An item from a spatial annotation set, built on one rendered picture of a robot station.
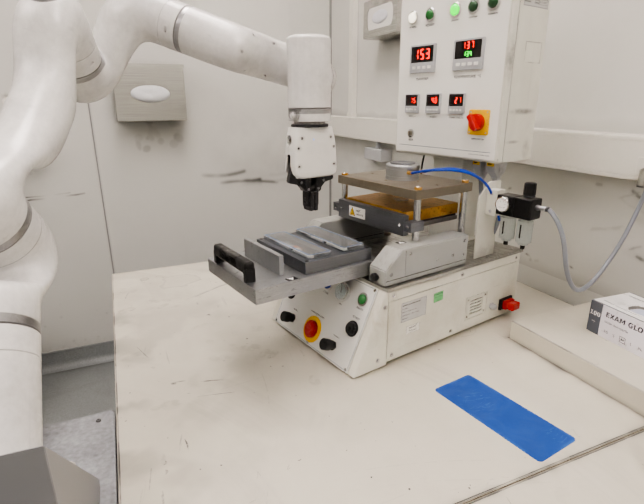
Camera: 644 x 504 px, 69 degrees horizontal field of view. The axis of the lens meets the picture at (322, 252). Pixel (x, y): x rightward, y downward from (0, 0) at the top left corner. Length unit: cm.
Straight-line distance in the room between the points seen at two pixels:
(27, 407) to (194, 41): 68
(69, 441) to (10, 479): 42
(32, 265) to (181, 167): 172
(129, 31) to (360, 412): 84
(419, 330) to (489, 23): 67
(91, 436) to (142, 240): 170
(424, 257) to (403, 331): 16
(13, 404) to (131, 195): 188
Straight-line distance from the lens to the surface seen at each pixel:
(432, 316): 108
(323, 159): 96
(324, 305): 107
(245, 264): 86
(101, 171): 246
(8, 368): 69
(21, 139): 85
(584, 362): 109
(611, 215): 138
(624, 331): 116
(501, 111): 113
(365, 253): 97
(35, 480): 53
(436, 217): 111
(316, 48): 93
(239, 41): 97
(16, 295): 73
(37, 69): 95
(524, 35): 117
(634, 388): 104
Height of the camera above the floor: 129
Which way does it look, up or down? 18 degrees down
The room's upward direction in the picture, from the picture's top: straight up
